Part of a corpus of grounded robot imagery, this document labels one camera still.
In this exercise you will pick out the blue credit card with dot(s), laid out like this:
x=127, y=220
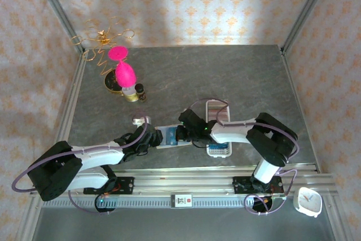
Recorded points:
x=170, y=136

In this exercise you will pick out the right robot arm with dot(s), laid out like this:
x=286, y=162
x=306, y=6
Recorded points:
x=234, y=133

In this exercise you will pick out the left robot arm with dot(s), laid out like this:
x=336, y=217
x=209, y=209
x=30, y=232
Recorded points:
x=98, y=156

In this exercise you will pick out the blue VIP card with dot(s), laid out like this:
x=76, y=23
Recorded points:
x=218, y=148

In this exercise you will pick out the stack of credit cards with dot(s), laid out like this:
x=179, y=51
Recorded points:
x=214, y=111

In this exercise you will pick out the white plastic basket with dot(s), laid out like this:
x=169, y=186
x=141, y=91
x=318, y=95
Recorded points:
x=218, y=153

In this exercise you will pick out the small dark bottle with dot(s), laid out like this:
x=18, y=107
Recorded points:
x=141, y=92

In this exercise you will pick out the yellow-label bottle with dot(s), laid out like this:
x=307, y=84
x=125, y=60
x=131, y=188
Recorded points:
x=130, y=95

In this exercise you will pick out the white number tag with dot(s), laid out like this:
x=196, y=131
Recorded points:
x=182, y=201

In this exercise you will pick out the pink goblet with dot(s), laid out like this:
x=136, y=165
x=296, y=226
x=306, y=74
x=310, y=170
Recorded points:
x=125, y=74

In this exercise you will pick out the white alarm clock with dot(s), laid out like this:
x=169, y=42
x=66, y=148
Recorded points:
x=307, y=203

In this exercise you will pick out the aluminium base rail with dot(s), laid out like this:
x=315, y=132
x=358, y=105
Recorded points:
x=180, y=184

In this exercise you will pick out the aluminium table side rail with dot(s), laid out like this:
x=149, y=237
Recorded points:
x=296, y=97
x=70, y=105

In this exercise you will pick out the aluminium frame post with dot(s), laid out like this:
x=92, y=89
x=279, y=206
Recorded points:
x=307, y=6
x=53, y=1

